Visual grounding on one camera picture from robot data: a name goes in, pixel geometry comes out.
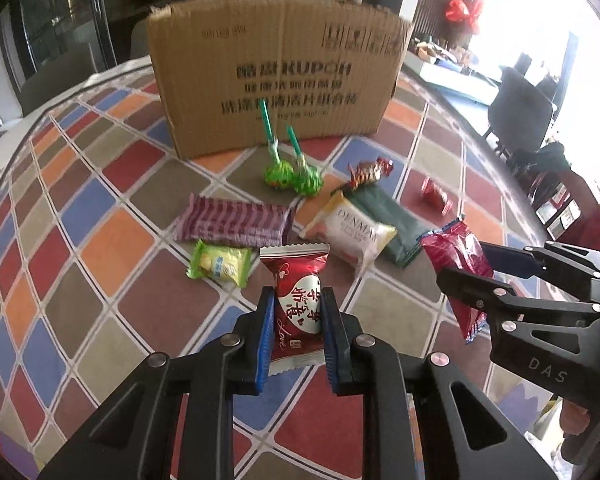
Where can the dark green snack packet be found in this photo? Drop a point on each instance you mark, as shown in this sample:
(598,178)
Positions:
(378,205)

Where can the magenta snack packet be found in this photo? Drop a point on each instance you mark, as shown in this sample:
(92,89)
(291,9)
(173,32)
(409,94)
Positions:
(455,247)

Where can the white Denmark cookie packet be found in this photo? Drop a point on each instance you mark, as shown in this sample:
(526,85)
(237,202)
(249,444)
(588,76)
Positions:
(352,235)

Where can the dark grey chair left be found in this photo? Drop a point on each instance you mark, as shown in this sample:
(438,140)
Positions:
(57,76)

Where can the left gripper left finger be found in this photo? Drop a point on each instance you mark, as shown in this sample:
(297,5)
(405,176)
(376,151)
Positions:
(234,364)

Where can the black glass sliding door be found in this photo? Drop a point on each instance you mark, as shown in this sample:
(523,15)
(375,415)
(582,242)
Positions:
(35,32)

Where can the white low cabinet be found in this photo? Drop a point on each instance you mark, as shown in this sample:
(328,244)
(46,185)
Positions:
(469,87)

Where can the red orange wrapped candy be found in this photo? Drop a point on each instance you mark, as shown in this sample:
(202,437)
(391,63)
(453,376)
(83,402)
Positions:
(369,172)

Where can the purple striped Costa packet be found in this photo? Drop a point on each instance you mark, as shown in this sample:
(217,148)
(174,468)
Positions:
(234,223)

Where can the green lollipop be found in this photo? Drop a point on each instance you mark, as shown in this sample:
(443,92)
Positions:
(308,181)
(279,174)

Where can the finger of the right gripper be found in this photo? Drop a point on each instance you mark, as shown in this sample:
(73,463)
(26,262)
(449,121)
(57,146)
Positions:
(563,265)
(500,301)

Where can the red Chinese snack packet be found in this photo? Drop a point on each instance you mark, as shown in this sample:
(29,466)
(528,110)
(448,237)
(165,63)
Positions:
(297,322)

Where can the small red candy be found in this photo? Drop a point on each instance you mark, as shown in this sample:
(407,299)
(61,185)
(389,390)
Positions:
(436,197)

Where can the green yellow candy packet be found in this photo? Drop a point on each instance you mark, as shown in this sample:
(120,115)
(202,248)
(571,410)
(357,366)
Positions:
(221,263)

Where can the brown cardboard box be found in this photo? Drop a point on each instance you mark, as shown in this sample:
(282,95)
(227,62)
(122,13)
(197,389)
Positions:
(323,67)

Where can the colourful checked tablecloth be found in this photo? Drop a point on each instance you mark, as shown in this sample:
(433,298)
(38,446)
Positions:
(111,247)

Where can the red bow decoration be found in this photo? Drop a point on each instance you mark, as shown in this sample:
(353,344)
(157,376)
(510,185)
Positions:
(460,12)

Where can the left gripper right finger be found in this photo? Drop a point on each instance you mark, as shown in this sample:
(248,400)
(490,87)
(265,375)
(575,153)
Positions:
(360,364)

